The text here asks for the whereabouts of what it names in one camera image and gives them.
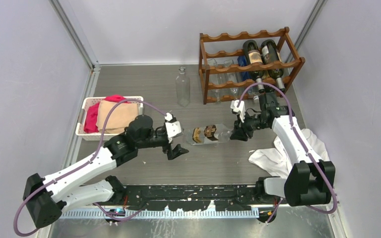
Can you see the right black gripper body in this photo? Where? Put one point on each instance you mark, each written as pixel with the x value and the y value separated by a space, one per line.
pixel 254 122

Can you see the dark green wine bottle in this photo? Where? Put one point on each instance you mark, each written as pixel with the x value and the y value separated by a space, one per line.
pixel 266 78

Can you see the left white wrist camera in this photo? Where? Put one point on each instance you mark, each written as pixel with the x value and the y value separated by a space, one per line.
pixel 173 126

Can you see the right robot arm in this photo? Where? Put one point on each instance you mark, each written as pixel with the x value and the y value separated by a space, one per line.
pixel 310 180

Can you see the beige folded cloth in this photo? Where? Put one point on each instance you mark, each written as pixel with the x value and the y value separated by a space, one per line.
pixel 120 118

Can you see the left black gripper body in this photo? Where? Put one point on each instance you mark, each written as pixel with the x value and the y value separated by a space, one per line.
pixel 158 140

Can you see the tall clear glass bottle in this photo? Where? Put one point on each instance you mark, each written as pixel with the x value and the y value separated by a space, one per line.
pixel 183 87

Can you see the white plastic basket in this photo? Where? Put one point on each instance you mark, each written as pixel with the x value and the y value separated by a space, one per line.
pixel 79 128

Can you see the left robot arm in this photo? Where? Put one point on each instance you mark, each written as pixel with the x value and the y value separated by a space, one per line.
pixel 47 198

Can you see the green wine bottle front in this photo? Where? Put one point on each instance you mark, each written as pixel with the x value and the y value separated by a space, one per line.
pixel 270 54

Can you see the white cloth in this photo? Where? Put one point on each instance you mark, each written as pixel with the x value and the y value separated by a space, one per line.
pixel 275 160

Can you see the red cloth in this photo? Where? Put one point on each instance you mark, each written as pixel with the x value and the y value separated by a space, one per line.
pixel 92 114

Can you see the clear whisky bottle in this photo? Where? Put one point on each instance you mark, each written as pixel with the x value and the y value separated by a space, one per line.
pixel 210 134

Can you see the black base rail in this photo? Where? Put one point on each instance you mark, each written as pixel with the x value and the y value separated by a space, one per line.
pixel 230 197

